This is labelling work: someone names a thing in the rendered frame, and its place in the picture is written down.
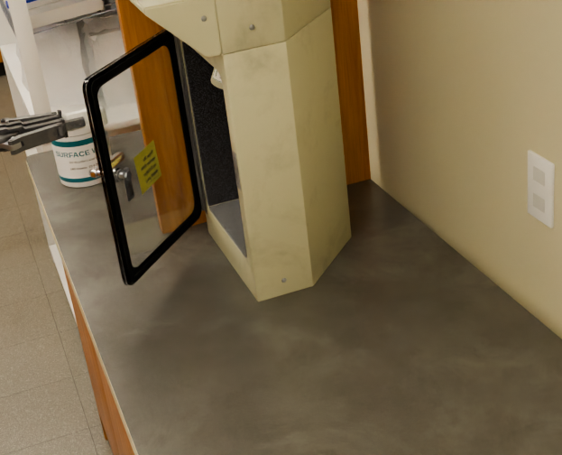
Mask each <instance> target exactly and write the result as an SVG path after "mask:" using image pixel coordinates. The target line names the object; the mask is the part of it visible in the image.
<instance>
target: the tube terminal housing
mask: <svg viewBox="0 0 562 455"><path fill-rule="evenodd" d="M215 6H216V12H217V24H218V30H219V37H220V43H221V50H222V53H221V54H220V55H219V56H215V57H211V58H209V57H205V56H204V55H203V54H201V53H200V52H198V51H196V50H195V49H194V50H195V51H196V52H197V53H198V54H199V55H200V56H202V57H203V58H204V59H205V60H206V61H207V62H208V63H209V64H211V65H212V66H213V67H214V68H215V69H216V70H217V71H218V72H219V74H220V77H221V80H222V84H223V90H224V97H225V103H226V114H227V121H228V127H229V134H230V140H231V146H232V150H233V151H234V152H235V153H236V159H237V165H238V171H239V178H240V184H241V190H239V189H238V187H237V189H238V196H239V202H240V209H241V215H242V221H243V228H244V240H245V245H246V252H247V258H245V257H244V255H243V254H242V252H241V251H240V250H239V248H238V247H237V246H236V244H235V243H234V241H233V240H232V239H231V237H230V236H229V235H228V234H227V233H226V231H225V230H224V229H223V227H222V226H221V225H220V223H219V222H218V221H217V219H216V218H215V216H214V215H213V214H212V212H211V211H210V209H209V207H210V206H208V204H207V213H208V214H207V213H206V218H207V228H208V233H209V234H210V236H212V237H213V239H214V240H215V242H216V243H217V245H218V246H219V248H220V249H221V250H222V252H223V253H224V255H225V256H226V258H227V259H228V261H229V262H230V263H231V265H232V266H233V268H234V269H235V270H236V271H237V273H238V274H239V276H240V277H241V278H242V280H243V281H244V283H245V284H246V286H247V287H248V289H249V290H250V291H251V293H252V294H253V296H254V297H255V299H256V300H257V301H258V302H260V301H264V300H267V299H271V298H273V297H277V296H280V295H283V294H286V293H292V292H296V291H298V290H301V289H305V288H308V287H311V286H313V285H314V284H315V283H316V282H317V280H318V279H319V277H320V276H321V275H322V274H323V273H324V272H325V271H326V269H327V268H328V267H329V265H330V264H331V263H332V261H333V260H334V259H335V257H336V256H337V255H338V253H339V252H340V251H341V249H342V248H343V247H344V246H345V244H346V243H347V241H348V240H349V239H350V238H351V226H350V216H349V206H348V195H347V185H346V175H345V156H344V146H343V135H342V125H341V115H340V105H339V95H338V85H337V74H336V55H335V44H334V34H333V24H332V14H331V7H330V6H331V5H330V0H215ZM182 42H183V41H182V40H181V39H180V46H181V51H182V57H183V62H184V69H185V74H186V80H187V85H188V91H189V84H188V79H187V73H186V67H185V61H184V56H183V50H182ZM189 102H190V107H191V113H192V118H193V124H194V130H195V136H196V141H197V147H198V140H197V135H196V129H195V123H194V117H193V112H192V106H191V101H190V94H189ZM198 158H199V163H200V169H201V174H202V180H203V186H204V192H205V197H206V203H207V196H206V191H205V185H204V179H203V173H202V168H201V162H200V157H199V150H198ZM205 212H206V211H205Z"/></svg>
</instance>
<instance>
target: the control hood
mask: <svg viewBox="0 0 562 455"><path fill-rule="evenodd" d="M130 1H131V2H132V3H133V4H134V5H135V6H136V7H137V8H138V9H139V10H140V11H142V12H143V13H144V14H145V15H146V16H148V17H149V18H150V19H152V20H153V21H155V22H156V23H157V24H159V25H160V26H162V27H163V28H164V29H166V30H167V31H169V32H170V33H172V34H174V35H175V36H176V37H178V38H179V39H181V40H182V41H184V42H185V43H186V44H188V45H189V46H190V47H192V48H193V49H195V50H196V51H198V52H200V53H201V54H203V55H204V56H205V57H209V58H211V57H215V56H219V55H220V54H221V53H222V50H221V43H220V37H219V30H218V24H217V12H216V6H215V0H130Z"/></svg>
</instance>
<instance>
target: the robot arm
mask: <svg viewBox="0 0 562 455"><path fill-rule="evenodd" d="M57 111H58V114H57V112H50V113H44V114H38V115H31V116H20V117H10V118H2V119H0V121H1V123H0V152H9V151H10V152H11V155H16V154H18V153H21V152H23V151H25V150H28V149H31V148H33V147H36V146H39V145H42V144H47V143H50V142H53V141H56V140H59V139H61V138H64V137H65V138H67V137H69V136H68V132H72V131H77V130H80V129H84V128H89V127H90V125H89V121H88V113H87V109H81V110H78V111H73V112H69V113H65V114H62V113H61V110H57Z"/></svg>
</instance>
